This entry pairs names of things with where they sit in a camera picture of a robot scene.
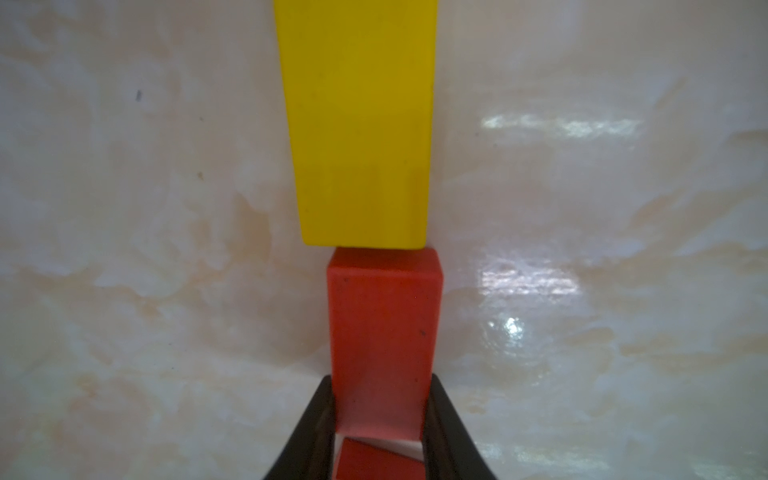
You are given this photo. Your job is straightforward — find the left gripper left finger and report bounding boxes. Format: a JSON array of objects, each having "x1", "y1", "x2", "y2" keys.
[{"x1": 263, "y1": 375, "x2": 336, "y2": 480}]

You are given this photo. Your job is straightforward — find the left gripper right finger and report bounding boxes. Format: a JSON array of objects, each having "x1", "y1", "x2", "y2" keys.
[{"x1": 422, "y1": 374, "x2": 497, "y2": 480}]

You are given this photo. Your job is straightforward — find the red block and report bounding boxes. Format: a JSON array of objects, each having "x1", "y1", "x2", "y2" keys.
[
  {"x1": 326, "y1": 248, "x2": 443, "y2": 441},
  {"x1": 333, "y1": 438, "x2": 426, "y2": 480}
]

